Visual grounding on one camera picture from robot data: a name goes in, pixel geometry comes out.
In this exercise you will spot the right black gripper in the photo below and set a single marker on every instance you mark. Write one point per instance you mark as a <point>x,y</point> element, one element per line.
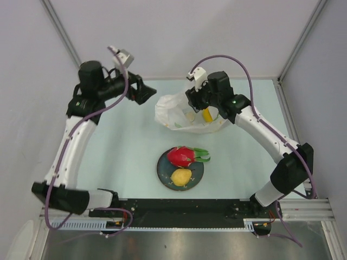
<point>192,96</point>

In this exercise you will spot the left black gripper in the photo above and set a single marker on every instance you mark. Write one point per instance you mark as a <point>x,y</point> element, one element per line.
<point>143,92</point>

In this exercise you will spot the yellow fake lemon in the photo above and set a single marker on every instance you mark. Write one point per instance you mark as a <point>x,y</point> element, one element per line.
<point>207,115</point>

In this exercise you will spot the white printed plastic bag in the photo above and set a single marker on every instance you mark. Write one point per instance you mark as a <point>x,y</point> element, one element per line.
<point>173,112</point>

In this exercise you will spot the red fake dragon fruit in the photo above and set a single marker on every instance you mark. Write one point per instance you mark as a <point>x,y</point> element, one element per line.
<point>183,156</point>

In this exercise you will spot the dark blue ceramic plate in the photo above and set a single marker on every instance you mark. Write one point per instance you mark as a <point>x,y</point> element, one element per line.
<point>165,169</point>

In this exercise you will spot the yellow fake pear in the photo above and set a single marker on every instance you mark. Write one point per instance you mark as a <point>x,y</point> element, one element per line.
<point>182,177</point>

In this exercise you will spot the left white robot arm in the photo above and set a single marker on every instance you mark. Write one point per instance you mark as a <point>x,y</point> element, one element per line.
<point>58,190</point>

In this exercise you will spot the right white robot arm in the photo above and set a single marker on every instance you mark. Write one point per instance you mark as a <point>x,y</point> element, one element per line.
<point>294,162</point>

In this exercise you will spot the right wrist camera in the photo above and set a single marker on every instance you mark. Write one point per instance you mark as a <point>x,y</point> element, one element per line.
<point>199,76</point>

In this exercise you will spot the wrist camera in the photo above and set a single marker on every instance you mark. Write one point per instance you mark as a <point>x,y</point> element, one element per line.
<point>121,58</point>
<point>199,76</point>

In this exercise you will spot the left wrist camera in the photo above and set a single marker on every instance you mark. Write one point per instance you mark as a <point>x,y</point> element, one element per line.
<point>121,58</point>

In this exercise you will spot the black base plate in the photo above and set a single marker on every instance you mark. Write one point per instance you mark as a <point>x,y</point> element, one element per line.
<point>193,213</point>

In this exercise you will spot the white slotted cable duct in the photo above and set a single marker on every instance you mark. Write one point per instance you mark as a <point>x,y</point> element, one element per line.
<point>114,225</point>

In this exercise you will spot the aluminium frame rail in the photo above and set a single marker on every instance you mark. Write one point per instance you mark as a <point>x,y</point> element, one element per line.
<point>306,210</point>

